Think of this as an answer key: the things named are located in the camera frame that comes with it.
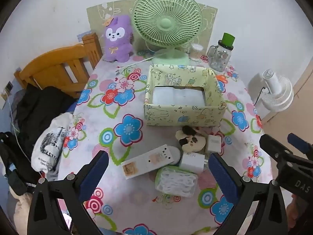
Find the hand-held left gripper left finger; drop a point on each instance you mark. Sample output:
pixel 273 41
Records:
pixel 94 173

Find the small white wall charger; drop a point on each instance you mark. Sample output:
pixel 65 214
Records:
pixel 214 144

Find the floral tablecloth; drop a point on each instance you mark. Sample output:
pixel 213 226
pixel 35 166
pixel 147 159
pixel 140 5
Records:
pixel 110 127

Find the black bag with blue trim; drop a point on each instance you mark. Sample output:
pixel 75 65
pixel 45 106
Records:
pixel 12 176

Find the white padding sheet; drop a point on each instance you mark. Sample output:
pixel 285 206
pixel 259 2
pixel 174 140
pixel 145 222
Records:
pixel 178 96

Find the purple plush toy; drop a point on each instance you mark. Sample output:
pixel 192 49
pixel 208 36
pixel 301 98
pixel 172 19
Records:
pixel 117 46

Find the person's right hand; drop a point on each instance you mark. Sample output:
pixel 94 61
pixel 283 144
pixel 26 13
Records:
pixel 292 213

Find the cream panda plush pouch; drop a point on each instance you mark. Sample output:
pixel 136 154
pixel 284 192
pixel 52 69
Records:
pixel 193 144

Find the clear cotton swab jar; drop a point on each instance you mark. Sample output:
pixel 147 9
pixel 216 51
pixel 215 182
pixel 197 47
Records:
pixel 196 52

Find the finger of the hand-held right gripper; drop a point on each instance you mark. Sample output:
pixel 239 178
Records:
pixel 302 145
pixel 273 146

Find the blue patterned cloth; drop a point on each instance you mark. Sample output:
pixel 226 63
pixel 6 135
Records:
pixel 85 36

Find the white printed tote bag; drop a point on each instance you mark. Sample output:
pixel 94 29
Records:
pixel 51 139

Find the glass mug jar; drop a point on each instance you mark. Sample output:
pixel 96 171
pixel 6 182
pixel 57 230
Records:
pixel 220 58

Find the beige cloth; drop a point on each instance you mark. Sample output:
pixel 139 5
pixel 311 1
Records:
pixel 20 213

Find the clear floss pick box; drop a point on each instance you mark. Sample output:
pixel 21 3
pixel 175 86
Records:
pixel 176 183

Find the white circulating fan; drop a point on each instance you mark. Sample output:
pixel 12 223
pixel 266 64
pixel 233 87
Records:
pixel 276 88

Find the green table fan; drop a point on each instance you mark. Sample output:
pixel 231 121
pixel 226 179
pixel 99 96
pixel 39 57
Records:
pixel 166 23

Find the black jacket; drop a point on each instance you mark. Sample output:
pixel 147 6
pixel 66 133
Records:
pixel 41 107

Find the bundle of white floss picks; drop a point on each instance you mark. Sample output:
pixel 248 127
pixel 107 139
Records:
pixel 177 182

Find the round white charger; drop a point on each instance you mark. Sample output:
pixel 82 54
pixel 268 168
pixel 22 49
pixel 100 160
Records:
pixel 176 155

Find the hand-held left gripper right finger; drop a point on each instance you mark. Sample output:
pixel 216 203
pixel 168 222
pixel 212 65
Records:
pixel 223 176

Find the wall outlet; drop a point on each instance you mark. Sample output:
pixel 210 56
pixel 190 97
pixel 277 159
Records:
pixel 8 86

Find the large white wall charger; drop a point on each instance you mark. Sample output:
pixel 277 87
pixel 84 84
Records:
pixel 192 162

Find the orange wooden chair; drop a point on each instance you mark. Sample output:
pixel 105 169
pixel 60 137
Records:
pixel 49 63

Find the yellow printed storage box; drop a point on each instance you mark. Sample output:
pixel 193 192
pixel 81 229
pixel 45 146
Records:
pixel 171 115

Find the white power strip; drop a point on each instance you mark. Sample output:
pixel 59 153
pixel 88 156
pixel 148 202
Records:
pixel 146 160

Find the green plastic cup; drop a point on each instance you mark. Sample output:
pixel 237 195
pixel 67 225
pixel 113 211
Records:
pixel 228 39

